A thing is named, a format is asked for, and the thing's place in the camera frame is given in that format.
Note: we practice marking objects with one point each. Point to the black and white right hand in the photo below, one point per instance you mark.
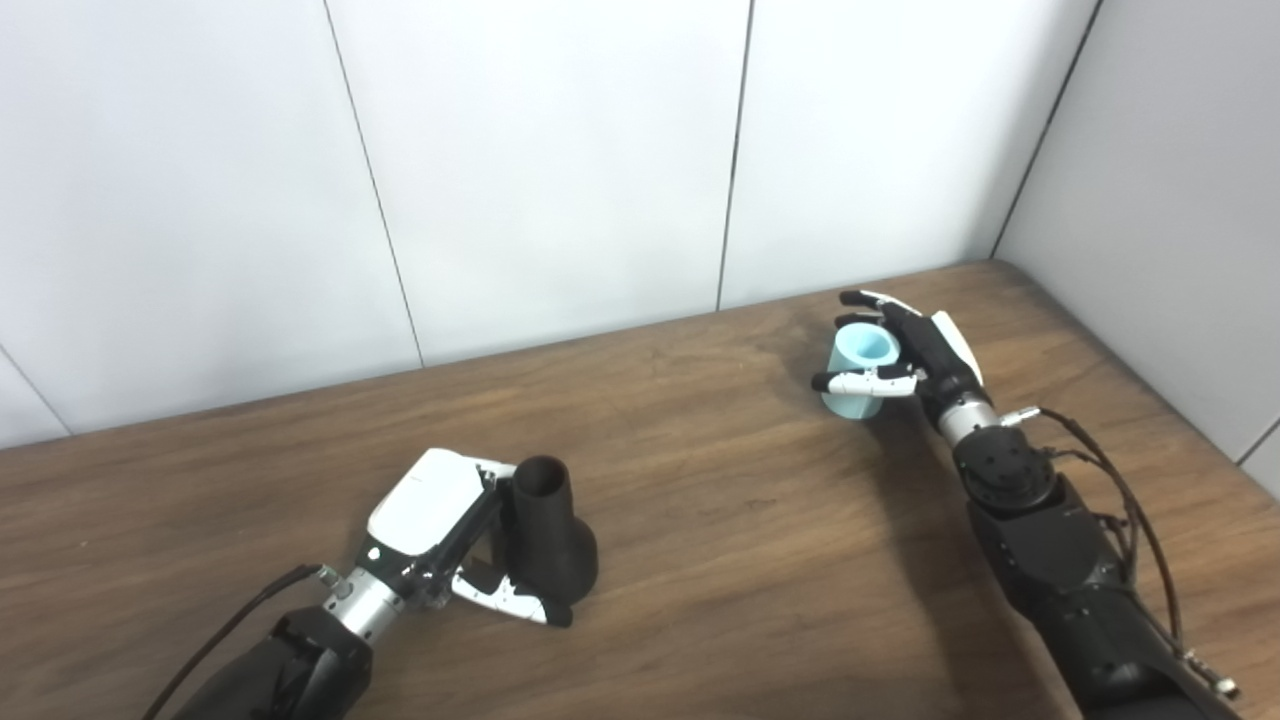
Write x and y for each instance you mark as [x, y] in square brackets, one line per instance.
[935, 355]

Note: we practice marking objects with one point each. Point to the black and white left hand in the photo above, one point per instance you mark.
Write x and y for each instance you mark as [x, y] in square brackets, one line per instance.
[425, 500]

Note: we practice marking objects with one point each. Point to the light blue cylinder cup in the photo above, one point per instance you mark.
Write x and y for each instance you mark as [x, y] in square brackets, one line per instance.
[868, 348]

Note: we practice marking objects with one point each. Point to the black nozzle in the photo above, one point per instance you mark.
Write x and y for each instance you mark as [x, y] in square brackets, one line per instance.
[550, 550]

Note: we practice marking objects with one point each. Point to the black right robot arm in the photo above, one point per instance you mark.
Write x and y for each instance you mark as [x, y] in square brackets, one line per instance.
[1060, 560]

